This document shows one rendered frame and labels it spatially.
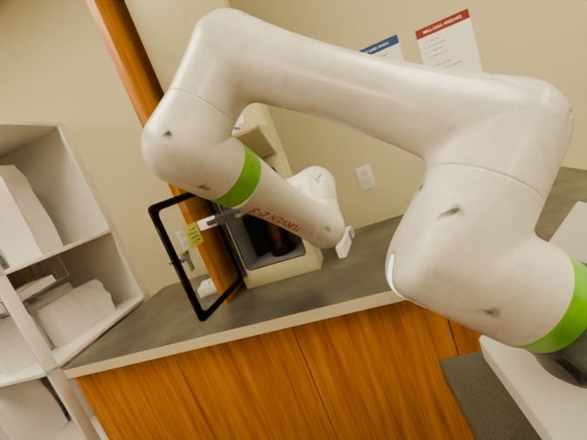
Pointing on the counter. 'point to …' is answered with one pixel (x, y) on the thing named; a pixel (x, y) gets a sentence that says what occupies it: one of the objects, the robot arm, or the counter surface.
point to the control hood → (257, 140)
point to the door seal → (180, 262)
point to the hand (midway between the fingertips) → (209, 223)
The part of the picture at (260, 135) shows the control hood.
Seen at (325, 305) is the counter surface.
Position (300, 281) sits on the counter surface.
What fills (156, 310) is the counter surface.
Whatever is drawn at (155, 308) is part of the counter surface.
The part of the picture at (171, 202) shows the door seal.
